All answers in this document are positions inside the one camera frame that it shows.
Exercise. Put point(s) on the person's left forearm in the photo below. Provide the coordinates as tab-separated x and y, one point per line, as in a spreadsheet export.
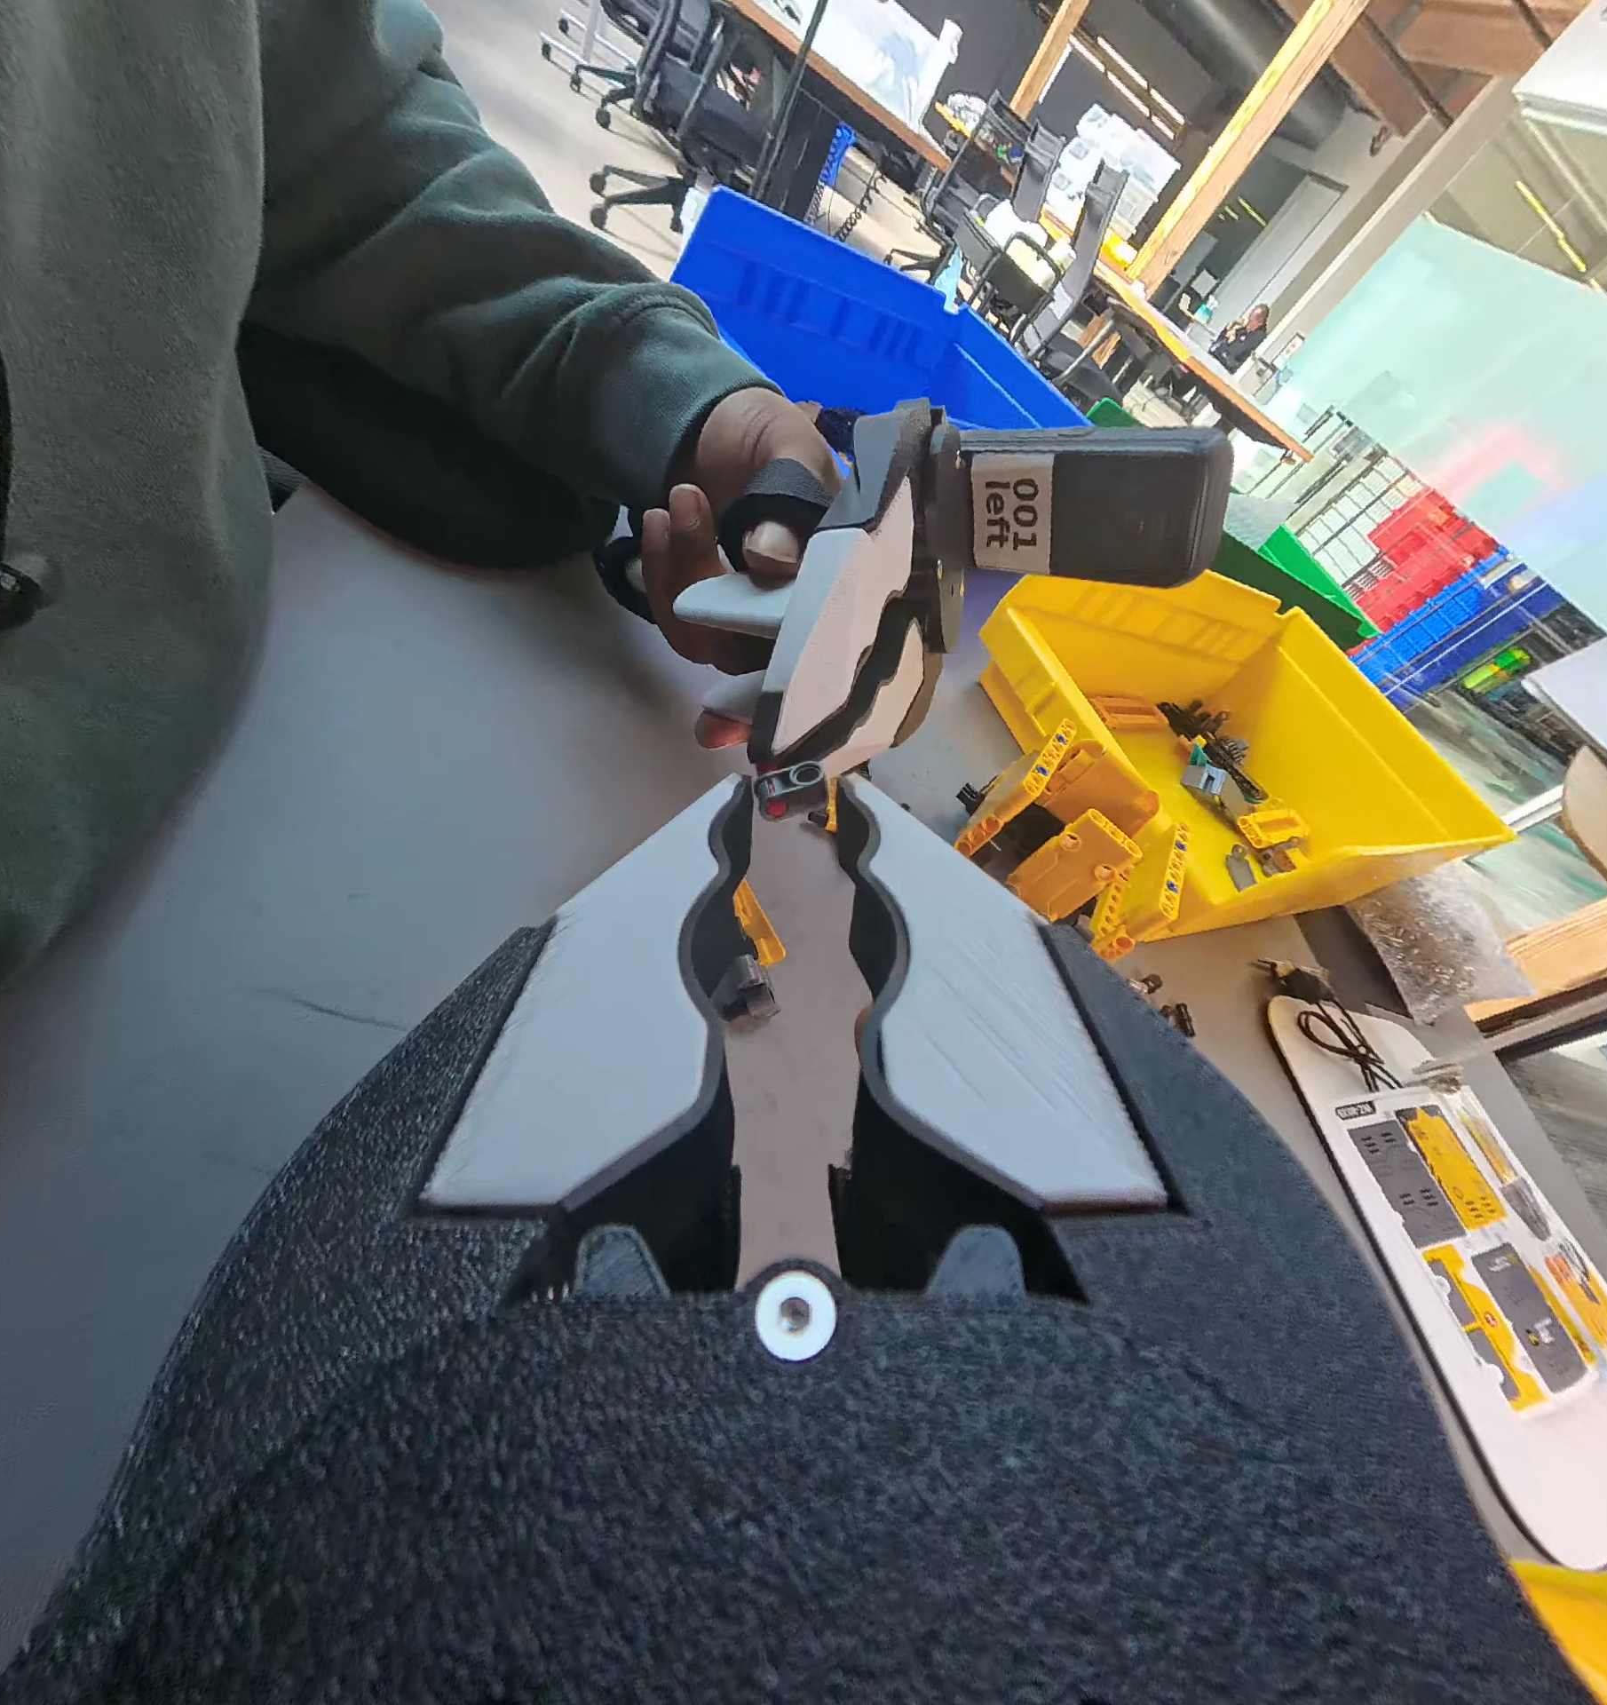
484	268

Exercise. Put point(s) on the pile of small lego pins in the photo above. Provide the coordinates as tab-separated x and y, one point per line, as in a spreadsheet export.
1162	1000

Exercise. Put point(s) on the yellow black lego model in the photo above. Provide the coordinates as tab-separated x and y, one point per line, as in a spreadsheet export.
1084	839

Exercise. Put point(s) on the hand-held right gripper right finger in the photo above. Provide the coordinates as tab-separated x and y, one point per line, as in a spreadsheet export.
1018	1068

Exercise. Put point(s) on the green storage bin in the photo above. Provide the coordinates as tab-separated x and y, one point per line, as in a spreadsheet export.
1298	572

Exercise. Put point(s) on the wooden office table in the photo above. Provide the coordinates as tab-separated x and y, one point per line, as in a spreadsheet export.
1177	360

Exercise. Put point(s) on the white book stand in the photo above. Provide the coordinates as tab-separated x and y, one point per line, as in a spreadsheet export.
1575	1464

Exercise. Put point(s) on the grey lego connector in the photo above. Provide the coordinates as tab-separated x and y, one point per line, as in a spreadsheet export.
790	790

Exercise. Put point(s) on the person's left hand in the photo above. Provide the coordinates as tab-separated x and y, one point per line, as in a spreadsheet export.
737	440

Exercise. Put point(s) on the person's green sweatshirt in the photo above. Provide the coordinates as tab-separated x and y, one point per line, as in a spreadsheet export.
86	401

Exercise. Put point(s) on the bubble wrap sheet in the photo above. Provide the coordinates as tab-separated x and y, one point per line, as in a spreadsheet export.
1444	933

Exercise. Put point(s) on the open instruction booklet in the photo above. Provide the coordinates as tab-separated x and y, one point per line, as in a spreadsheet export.
1602	694

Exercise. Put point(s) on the stack of red blue bins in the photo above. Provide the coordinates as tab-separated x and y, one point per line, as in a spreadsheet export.
1457	587

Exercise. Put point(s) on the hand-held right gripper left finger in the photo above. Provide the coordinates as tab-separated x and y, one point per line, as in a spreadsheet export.
577	1068

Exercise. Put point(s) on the black lego parts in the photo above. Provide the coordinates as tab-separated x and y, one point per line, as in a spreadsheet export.
1202	748

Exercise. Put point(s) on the yellow bin with small parts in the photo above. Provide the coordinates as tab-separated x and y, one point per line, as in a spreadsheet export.
1602	1639

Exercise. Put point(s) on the short yellow lego beam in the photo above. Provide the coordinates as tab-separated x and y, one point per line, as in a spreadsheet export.
1272	833

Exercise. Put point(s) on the blue storage bin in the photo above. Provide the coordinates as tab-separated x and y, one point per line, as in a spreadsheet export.
831	320

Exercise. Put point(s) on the yellow lego subassembly with rack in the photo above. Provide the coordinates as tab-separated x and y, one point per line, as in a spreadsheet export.
758	927

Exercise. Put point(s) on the printed instruction sheet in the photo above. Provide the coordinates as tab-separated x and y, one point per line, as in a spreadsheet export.
1484	1254

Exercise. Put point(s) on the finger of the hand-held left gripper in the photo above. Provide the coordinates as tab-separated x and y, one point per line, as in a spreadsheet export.
916	681
844	626

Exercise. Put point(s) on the black office chair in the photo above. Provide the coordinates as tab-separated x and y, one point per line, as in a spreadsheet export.
683	106
1018	254

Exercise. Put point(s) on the large yellow storage bin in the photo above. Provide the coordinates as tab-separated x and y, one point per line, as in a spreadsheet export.
1391	788

